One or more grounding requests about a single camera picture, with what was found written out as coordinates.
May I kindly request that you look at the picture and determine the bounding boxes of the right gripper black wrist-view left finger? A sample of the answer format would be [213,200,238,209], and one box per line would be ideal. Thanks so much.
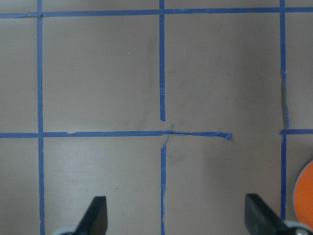
[76,196,108,235]

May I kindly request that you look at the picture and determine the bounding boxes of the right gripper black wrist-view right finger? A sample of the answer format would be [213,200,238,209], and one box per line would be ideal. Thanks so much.
[245,193,287,235]

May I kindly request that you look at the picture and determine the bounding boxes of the orange metal can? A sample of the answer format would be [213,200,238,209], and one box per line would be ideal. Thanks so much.
[293,161,313,230]

